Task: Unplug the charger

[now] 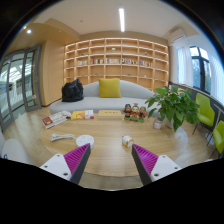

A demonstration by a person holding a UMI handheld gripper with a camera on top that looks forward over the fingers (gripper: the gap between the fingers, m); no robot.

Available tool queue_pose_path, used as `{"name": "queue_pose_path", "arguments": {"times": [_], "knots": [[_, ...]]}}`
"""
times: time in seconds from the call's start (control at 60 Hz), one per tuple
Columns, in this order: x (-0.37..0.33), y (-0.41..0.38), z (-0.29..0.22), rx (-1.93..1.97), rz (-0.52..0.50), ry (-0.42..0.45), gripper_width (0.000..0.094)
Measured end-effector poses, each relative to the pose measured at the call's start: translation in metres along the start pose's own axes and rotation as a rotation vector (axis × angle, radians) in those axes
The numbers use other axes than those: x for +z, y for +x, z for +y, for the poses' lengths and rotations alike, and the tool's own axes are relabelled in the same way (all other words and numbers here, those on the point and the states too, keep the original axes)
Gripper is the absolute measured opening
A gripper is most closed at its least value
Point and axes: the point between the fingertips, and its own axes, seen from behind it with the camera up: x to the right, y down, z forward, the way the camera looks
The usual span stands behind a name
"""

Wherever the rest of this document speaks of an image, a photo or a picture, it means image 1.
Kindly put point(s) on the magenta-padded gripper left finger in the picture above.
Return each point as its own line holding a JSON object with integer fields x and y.
{"x": 59, "y": 165}

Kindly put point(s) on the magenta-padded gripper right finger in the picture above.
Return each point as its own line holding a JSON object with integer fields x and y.
{"x": 163, "y": 166}

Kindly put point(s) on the white charger with orange band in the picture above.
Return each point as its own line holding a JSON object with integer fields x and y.
{"x": 127, "y": 141}

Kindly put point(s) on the round white power strip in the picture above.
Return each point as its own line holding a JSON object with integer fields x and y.
{"x": 83, "y": 140}

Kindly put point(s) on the small white jar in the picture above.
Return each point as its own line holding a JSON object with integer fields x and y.
{"x": 158, "y": 123}

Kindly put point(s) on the open book with red cover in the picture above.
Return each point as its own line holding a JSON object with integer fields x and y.
{"x": 54, "y": 120}

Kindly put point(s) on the white chair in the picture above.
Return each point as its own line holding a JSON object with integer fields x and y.
{"x": 15, "y": 150}

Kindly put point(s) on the yellow picture book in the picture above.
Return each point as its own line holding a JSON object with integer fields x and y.
{"x": 78, "y": 115}

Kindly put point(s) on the white and red book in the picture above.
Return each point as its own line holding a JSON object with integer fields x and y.
{"x": 89, "y": 114}

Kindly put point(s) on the colourful figurine ornament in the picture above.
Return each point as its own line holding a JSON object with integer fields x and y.
{"x": 135, "y": 113}

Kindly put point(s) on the green potted plant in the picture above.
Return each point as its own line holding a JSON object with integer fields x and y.
{"x": 173, "y": 105}

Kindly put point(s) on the green chair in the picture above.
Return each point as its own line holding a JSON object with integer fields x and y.
{"x": 219, "y": 135}
{"x": 205, "y": 108}

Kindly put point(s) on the grey sofa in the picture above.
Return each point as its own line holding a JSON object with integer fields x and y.
{"x": 90, "y": 104}

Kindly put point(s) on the flat yellow book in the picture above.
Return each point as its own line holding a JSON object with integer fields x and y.
{"x": 110, "y": 114}

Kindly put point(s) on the black bag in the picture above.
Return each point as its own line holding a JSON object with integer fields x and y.
{"x": 72, "y": 91}

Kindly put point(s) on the grey glass double door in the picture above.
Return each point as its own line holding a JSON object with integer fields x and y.
{"x": 30, "y": 80}

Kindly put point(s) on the yellow cushion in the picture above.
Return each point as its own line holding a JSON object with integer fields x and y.
{"x": 109, "y": 88}

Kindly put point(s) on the white curtain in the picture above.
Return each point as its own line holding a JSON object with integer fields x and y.
{"x": 184, "y": 66}
{"x": 218, "y": 80}

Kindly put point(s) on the dark-framed window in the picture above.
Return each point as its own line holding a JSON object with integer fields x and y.
{"x": 201, "y": 70}

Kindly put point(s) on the wooden shelf unit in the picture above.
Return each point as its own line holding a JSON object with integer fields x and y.
{"x": 116, "y": 53}

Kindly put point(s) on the white air conditioner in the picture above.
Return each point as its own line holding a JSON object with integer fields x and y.
{"x": 177, "y": 34}

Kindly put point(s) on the round ceiling spotlight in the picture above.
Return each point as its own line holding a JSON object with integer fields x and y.
{"x": 29, "y": 31}

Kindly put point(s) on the long ceiling light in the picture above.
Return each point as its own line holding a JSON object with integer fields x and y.
{"x": 121, "y": 20}

